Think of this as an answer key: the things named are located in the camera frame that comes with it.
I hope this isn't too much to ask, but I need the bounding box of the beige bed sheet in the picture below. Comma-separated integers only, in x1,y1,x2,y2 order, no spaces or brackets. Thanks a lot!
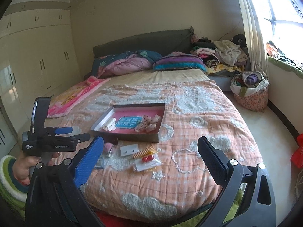
45,69,210,128

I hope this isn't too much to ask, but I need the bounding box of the purple teal striped pillow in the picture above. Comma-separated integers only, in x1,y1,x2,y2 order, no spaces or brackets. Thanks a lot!
152,54,207,73

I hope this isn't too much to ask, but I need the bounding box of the pile of clothes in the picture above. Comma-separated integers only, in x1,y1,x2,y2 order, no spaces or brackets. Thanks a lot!
191,34,249,77

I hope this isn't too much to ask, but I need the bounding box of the pink cartoon blanket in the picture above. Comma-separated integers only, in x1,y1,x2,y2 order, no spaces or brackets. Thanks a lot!
47,76,111,119

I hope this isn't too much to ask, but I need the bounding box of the dark green headboard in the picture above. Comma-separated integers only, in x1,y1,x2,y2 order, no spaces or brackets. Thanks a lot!
93,27,194,58

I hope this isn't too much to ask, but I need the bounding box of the striped fuzzy left sleeve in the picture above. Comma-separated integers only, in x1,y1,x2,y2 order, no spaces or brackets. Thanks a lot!
1,155,29,218

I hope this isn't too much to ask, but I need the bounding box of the white comb hair clip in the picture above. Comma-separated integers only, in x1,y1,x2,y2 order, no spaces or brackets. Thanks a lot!
102,118,116,131

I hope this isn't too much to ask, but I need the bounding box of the left hand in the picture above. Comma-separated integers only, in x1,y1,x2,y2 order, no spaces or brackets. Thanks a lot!
13,151,62,186

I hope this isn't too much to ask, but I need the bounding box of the cream curtain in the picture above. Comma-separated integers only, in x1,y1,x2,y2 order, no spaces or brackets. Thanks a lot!
238,0,269,76

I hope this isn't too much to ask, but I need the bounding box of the pink pompom hair clip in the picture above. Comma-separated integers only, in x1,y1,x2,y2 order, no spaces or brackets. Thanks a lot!
103,142,114,155

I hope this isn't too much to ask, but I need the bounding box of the orange spiral hair tie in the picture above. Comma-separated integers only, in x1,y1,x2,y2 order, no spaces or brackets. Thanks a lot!
132,146,155,160

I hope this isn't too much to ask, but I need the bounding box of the white earring card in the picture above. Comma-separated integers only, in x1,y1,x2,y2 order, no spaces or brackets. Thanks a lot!
120,144,139,157

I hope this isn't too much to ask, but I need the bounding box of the cream wardrobe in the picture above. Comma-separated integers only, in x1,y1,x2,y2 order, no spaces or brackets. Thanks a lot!
0,0,82,133

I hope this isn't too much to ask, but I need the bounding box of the shallow cardboard box tray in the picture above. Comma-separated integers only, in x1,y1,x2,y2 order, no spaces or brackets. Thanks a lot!
90,103,165,143

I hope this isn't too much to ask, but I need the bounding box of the pink and blue book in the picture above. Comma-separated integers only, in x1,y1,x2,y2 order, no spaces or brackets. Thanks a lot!
99,110,163,134

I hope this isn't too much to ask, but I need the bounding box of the floral laundry basket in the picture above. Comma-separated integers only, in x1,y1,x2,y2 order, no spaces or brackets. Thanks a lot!
231,71,269,112

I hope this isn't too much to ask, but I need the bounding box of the pink and navy duvet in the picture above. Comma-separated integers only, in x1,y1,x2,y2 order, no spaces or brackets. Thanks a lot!
91,50,162,79

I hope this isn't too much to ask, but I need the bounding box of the clutter on window sill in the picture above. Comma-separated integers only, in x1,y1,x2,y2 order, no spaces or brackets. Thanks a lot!
266,41,302,75

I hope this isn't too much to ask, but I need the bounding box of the red plastic bag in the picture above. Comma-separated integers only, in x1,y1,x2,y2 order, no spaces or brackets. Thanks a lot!
291,134,303,169

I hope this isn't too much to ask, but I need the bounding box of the green cushion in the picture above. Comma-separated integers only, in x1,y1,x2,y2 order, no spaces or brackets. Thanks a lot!
175,186,244,227

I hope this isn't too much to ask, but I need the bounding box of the polka dot tulle bow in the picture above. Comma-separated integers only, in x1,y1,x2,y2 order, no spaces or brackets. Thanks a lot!
135,114,161,133

